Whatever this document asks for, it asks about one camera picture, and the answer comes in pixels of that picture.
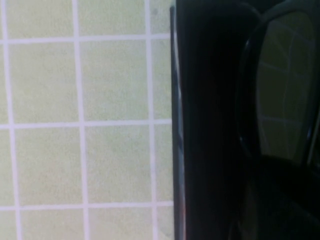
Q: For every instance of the black printed glasses case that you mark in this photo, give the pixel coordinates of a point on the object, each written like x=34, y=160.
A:
x=210, y=125

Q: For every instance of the black framed glasses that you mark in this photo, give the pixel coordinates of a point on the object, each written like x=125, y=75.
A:
x=282, y=87

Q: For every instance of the green checked tablecloth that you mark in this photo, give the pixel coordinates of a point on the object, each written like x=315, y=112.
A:
x=75, y=100

